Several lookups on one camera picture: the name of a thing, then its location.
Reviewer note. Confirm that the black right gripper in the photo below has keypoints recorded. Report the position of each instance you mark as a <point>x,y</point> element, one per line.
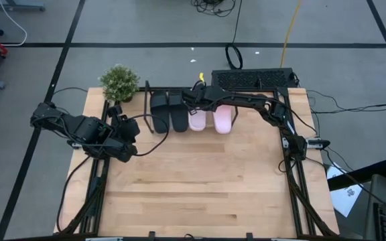
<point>213,95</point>

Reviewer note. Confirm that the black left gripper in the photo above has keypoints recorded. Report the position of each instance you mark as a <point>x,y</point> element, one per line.
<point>122,150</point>

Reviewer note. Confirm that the pink rubber slide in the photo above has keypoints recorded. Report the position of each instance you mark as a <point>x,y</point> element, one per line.
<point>197,120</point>
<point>222,120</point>

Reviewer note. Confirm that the black rubber slide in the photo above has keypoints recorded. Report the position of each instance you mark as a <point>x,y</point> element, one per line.
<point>159,114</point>
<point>179,117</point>

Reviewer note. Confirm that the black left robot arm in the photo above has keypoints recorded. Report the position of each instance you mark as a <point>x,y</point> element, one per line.
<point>79,129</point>

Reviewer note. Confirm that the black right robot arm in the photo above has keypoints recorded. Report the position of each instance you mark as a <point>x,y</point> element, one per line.
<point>246,98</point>

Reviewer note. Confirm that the black metal shoe shelf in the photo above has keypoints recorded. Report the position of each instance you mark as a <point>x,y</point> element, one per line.
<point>146,85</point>

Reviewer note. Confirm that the yellow tag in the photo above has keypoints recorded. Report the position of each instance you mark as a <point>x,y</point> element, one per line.
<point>201,77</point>

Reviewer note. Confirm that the green potted plant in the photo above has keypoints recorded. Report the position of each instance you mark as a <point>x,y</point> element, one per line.
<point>119,82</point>

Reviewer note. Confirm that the black computer case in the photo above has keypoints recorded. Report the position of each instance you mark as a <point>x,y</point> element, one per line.
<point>253,78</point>

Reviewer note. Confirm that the black table clamp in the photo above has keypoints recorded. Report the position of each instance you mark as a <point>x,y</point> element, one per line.
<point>151,235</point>
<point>249,236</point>

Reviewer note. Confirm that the black floor beam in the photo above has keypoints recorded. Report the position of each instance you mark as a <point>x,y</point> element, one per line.
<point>357,175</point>

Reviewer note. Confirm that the white paper sheet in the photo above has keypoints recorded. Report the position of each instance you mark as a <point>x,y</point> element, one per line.
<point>345,197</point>

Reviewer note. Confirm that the black aluminium table frame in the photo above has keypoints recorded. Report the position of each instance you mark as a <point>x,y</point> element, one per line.
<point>302,201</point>

